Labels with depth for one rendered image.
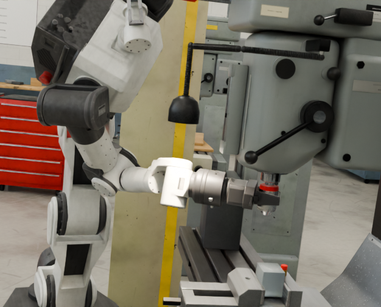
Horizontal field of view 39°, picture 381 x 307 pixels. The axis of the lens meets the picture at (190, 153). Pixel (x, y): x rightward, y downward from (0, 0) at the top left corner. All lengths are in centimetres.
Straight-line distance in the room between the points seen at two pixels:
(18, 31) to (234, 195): 925
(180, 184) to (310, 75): 41
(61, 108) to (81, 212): 53
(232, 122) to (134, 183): 35
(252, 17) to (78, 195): 87
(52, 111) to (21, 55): 904
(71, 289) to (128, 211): 121
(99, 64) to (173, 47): 162
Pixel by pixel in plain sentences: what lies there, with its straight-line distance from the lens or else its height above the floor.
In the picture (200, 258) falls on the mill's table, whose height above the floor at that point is 95.
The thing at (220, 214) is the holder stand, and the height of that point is 107.
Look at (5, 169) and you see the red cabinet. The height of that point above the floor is 25.
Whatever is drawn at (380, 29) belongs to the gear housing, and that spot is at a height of 165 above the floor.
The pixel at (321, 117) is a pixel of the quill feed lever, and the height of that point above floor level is 146.
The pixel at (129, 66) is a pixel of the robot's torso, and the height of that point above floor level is 152.
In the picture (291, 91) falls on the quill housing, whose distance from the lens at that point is 120.
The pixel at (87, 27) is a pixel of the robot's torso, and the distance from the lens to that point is 143.
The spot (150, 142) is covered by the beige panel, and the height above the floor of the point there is 109.
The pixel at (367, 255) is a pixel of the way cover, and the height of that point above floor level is 107.
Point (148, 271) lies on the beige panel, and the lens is 321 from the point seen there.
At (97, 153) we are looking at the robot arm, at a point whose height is 128.
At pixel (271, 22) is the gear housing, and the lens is 117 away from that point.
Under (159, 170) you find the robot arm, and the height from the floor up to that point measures 126.
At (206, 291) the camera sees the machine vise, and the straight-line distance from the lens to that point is 130.
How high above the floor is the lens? 154
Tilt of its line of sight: 9 degrees down
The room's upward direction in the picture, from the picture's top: 6 degrees clockwise
